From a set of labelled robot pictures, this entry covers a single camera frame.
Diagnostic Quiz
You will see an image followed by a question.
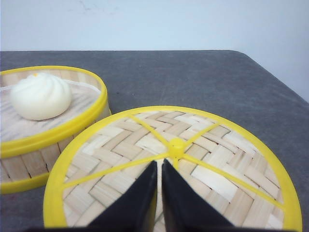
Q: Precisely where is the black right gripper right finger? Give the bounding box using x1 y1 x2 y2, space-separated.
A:
162 159 234 229

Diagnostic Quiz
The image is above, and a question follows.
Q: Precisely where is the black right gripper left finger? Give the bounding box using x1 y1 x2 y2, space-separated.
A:
89 161 157 229

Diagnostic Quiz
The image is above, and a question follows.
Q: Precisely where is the yellow woven bamboo steamer lid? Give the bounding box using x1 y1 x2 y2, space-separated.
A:
42 105 303 230

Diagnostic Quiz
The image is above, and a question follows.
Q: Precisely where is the bamboo steamer basket single bun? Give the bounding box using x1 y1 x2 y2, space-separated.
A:
0 66 111 194

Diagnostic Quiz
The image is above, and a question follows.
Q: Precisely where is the white steamer liner cloth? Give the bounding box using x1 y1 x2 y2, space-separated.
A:
0 81 101 142

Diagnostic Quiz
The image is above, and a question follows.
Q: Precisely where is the white steamed bun single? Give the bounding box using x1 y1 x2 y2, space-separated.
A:
10 72 72 120

